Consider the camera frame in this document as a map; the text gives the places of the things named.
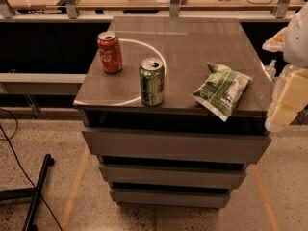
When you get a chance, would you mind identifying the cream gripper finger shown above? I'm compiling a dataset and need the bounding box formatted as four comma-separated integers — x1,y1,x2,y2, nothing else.
265,68,308,132
262,28,287,52

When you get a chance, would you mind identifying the red coke can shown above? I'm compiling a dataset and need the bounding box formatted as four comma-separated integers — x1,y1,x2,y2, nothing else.
97,31,122,74

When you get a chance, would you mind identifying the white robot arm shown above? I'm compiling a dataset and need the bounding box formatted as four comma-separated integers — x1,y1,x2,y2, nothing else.
262,2,308,133

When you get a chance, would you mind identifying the green soda can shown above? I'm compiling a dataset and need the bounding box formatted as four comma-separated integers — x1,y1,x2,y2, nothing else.
139,58,165,106

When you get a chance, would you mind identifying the clear sanitizer bottle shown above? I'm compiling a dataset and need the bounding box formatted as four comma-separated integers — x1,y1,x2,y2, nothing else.
265,59,276,79

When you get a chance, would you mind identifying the green chip bag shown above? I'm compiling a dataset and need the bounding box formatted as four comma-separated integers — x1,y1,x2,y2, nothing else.
192,62,252,121

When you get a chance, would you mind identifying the black stand base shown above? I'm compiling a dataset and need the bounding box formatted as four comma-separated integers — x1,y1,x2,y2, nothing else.
0,154,55,231

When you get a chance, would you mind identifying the black floor cable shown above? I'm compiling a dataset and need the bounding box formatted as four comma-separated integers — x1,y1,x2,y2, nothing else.
0,108,64,231

